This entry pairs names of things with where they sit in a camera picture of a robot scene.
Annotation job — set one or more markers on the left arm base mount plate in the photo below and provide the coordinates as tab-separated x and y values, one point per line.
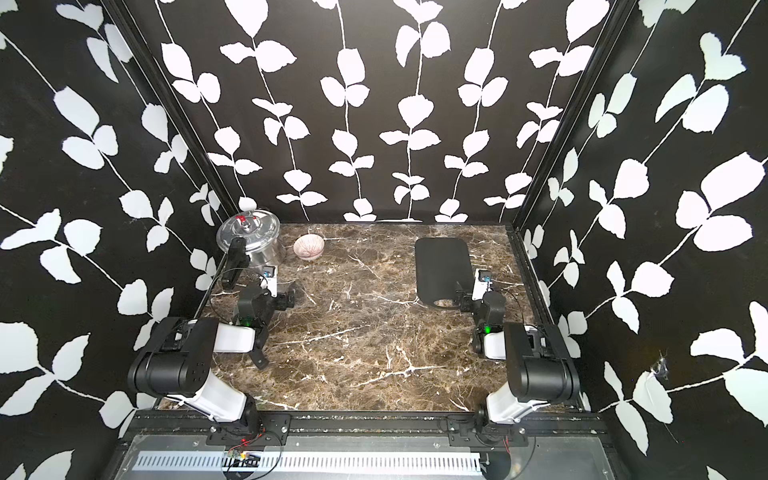
271	429

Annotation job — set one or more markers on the black handled kitchen knife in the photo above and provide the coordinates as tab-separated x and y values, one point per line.
256	354

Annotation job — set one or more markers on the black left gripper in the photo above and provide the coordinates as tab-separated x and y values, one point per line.
285	299

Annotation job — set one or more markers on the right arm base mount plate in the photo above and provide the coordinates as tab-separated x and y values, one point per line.
475	431

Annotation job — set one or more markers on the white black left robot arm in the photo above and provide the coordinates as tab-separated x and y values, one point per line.
176	362

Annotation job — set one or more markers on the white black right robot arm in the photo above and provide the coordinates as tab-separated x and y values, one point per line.
539	368

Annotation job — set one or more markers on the white perforated rail strip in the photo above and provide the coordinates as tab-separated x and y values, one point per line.
370	463

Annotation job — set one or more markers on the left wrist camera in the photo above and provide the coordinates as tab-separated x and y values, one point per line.
268	274

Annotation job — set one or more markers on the pink patterned small bowl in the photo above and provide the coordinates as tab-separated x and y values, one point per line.
309	247

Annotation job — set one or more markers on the black plastic cutting board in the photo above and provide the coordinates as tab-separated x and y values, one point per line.
443	271

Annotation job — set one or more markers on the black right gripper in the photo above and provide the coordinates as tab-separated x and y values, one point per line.
466	300

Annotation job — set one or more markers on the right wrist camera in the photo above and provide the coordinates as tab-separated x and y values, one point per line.
482	283

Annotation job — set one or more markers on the steel pressure cooker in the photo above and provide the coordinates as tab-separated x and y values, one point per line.
249	240

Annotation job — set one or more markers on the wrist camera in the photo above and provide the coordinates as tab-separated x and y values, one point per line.
482	283
268	274

